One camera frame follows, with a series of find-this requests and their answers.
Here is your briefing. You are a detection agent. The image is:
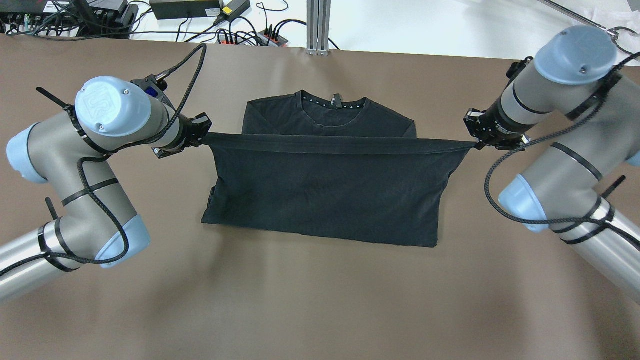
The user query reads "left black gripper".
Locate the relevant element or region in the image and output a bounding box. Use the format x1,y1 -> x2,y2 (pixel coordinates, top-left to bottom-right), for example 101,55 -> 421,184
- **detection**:
152,112 -> 213,159

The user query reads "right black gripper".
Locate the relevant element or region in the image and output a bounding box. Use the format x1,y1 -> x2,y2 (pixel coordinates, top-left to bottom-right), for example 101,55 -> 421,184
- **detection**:
462,102 -> 531,151

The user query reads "black graphic t-shirt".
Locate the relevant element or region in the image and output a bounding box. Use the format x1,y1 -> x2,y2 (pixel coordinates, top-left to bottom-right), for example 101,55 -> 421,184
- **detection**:
201,90 -> 474,248

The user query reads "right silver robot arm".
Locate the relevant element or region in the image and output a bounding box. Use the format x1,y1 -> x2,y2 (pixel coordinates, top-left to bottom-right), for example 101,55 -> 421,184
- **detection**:
463,25 -> 640,302

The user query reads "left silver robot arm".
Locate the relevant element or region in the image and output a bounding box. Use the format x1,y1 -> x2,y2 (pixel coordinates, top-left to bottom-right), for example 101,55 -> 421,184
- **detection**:
1,44 -> 211,303

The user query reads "red black power strip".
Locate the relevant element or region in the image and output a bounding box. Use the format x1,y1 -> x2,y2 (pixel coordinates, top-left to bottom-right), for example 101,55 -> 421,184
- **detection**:
214,28 -> 290,48

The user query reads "black power adapter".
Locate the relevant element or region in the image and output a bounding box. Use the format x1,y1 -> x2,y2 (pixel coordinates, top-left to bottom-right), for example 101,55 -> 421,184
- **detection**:
149,0 -> 224,20

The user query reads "metal reacher claw tool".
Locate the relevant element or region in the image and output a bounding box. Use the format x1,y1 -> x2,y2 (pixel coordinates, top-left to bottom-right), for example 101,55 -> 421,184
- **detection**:
539,0 -> 640,55

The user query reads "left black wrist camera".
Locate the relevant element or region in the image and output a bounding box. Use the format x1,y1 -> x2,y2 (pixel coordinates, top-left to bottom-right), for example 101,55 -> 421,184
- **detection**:
130,72 -> 173,107

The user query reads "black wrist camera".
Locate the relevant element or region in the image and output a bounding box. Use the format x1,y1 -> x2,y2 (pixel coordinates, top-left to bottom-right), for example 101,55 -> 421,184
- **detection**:
130,72 -> 173,107
506,55 -> 534,81

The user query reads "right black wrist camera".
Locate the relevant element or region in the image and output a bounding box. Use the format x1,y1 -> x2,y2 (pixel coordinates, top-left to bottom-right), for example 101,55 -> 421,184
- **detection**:
506,55 -> 534,81

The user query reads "aluminium frame post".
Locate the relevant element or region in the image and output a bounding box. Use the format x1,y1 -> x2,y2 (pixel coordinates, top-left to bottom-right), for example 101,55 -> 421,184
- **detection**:
306,0 -> 332,57

